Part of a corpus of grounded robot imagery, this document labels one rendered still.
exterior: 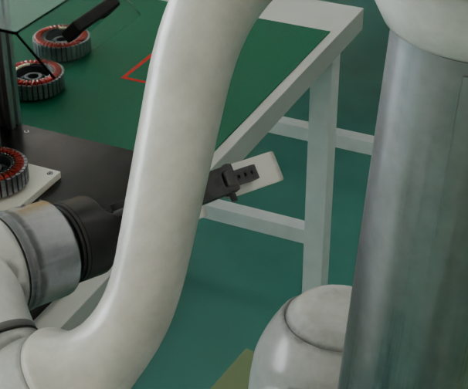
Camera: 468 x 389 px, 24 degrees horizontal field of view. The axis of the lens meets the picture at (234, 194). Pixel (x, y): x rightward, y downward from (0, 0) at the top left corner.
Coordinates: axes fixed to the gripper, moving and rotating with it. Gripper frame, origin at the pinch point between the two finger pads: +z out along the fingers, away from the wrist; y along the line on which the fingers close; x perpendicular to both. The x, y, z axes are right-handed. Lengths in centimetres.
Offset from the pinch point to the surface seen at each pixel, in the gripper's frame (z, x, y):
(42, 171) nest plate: 17, -17, 65
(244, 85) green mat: 65, -23, 69
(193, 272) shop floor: 94, 5, 147
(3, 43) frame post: 21, -40, 68
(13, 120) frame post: 23, -29, 77
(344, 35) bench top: 99, -28, 72
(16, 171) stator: 11, -18, 61
